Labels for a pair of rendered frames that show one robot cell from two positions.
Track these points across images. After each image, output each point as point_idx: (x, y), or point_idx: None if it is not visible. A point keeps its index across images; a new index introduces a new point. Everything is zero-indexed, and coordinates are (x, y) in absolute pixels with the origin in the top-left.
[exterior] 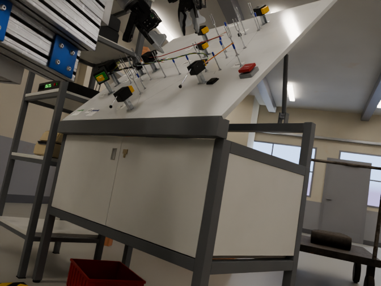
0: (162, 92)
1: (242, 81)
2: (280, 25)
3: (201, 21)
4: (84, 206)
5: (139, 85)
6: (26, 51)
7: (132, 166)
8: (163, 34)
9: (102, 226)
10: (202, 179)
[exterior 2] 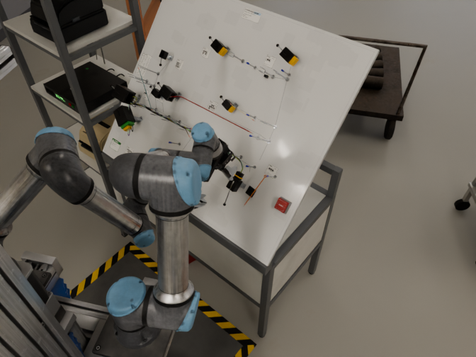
0: None
1: (278, 214)
2: (311, 88)
3: (234, 173)
4: None
5: (169, 127)
6: None
7: (197, 232)
8: (204, 203)
9: None
10: (257, 277)
